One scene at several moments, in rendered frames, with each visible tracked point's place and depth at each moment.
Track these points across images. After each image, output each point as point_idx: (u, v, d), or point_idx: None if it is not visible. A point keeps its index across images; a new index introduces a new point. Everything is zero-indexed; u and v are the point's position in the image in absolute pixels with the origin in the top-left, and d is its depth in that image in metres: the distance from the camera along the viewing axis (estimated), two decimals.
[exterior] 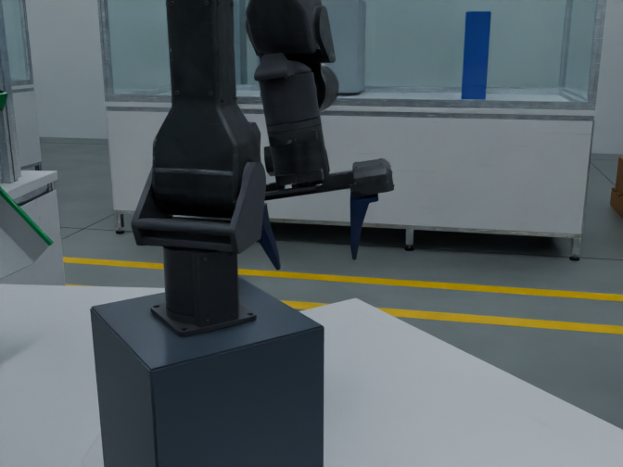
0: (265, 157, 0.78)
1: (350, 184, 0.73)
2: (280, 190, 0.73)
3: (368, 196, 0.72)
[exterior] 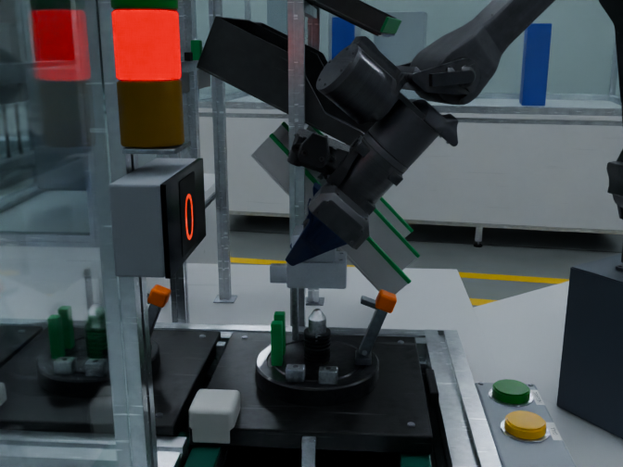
0: (328, 155, 0.69)
1: None
2: None
3: None
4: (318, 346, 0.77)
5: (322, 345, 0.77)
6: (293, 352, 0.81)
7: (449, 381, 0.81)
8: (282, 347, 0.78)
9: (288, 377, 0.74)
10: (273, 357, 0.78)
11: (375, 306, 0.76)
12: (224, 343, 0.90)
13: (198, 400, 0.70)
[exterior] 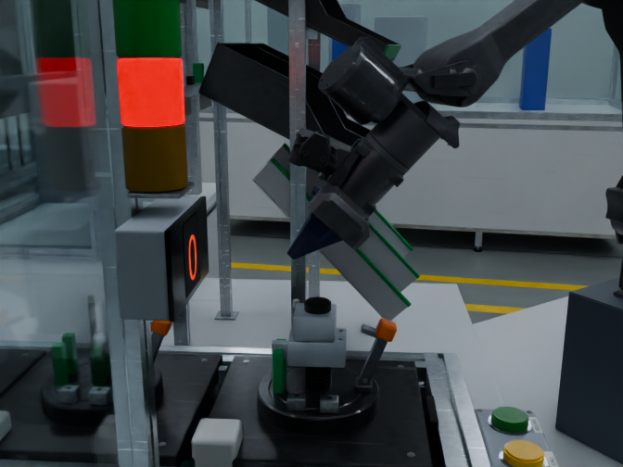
0: (330, 155, 0.69)
1: None
2: None
3: None
4: (319, 373, 0.78)
5: (323, 372, 0.78)
6: (294, 379, 0.82)
7: (449, 408, 0.82)
8: (284, 375, 0.79)
9: (290, 406, 0.75)
10: (274, 384, 0.78)
11: (375, 334, 0.77)
12: (226, 367, 0.90)
13: (201, 431, 0.71)
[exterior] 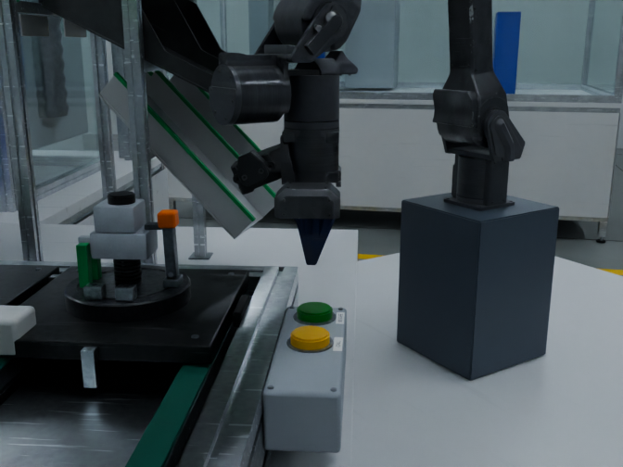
0: (263, 163, 0.69)
1: None
2: None
3: None
4: (124, 267, 0.78)
5: (128, 266, 0.78)
6: (108, 277, 0.82)
7: (262, 306, 0.82)
8: (90, 270, 0.79)
9: (86, 295, 0.75)
10: (80, 278, 0.78)
11: (158, 227, 0.78)
12: (57, 275, 0.90)
13: None
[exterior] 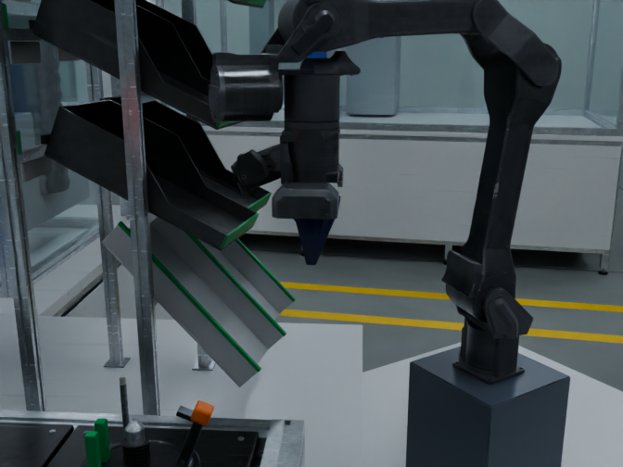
0: (262, 162, 0.70)
1: None
2: None
3: None
4: None
5: None
6: None
7: None
8: None
9: None
10: None
11: None
12: None
13: None
